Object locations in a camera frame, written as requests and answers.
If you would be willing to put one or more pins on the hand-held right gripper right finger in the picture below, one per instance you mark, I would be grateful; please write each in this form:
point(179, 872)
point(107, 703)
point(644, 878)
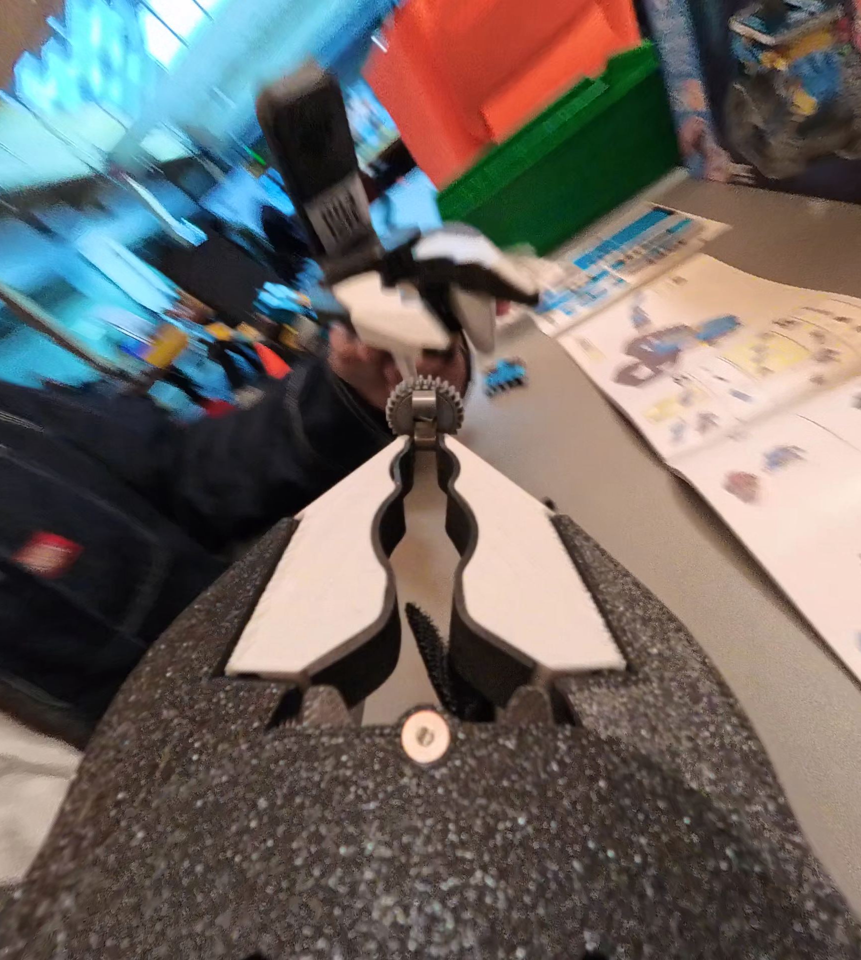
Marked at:
point(535, 592)

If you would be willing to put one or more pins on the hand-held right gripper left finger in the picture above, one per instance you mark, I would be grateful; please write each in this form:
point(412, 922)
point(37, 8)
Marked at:
point(310, 592)

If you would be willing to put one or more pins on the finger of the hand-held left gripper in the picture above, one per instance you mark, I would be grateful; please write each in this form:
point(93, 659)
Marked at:
point(475, 255)
point(389, 311)

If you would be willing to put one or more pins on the grey gear assembly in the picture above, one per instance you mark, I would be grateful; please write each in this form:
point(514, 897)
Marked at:
point(423, 409)

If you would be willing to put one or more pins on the person's left forearm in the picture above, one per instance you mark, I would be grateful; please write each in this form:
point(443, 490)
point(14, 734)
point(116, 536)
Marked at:
point(265, 450)

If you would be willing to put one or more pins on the grey desk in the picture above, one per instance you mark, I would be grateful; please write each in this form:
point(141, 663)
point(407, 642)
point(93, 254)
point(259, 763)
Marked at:
point(595, 450)

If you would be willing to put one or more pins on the person's left hand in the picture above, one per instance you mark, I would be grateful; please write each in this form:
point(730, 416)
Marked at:
point(359, 375)

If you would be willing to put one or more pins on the green plastic bin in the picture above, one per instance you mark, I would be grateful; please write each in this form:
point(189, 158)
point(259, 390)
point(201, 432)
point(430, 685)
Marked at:
point(565, 172)

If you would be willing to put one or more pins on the blue black beam assembly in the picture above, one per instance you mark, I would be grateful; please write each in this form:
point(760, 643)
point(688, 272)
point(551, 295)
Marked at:
point(505, 377)

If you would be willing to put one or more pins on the blue sticker sheet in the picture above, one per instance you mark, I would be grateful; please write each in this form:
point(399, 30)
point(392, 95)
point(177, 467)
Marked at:
point(625, 255)

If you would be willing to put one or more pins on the orange plastic carrier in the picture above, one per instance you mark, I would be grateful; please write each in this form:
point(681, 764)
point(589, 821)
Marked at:
point(490, 75)

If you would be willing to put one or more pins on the dark denim jacket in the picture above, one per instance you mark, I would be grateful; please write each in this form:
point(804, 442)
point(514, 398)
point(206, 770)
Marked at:
point(63, 525)

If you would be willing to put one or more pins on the instruction booklet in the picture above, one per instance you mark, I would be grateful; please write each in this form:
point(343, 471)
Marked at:
point(775, 450)

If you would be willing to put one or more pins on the dark blue toy box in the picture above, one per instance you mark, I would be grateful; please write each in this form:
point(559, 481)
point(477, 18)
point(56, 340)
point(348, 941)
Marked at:
point(798, 112)

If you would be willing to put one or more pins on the white shirt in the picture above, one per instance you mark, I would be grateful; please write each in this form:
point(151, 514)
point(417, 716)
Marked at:
point(3, 787)

